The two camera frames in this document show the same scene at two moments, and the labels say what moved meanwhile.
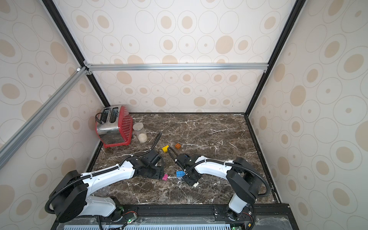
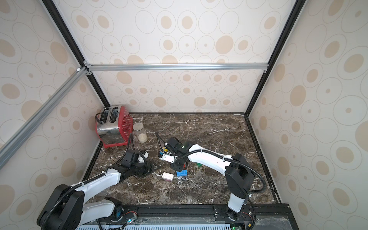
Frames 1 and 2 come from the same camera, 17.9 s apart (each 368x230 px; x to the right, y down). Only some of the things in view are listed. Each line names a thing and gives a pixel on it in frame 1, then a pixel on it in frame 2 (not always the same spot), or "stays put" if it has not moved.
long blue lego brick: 180,174 stays put
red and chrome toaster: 114,126 stays put
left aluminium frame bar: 13,143 stays put
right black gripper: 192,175 to 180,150
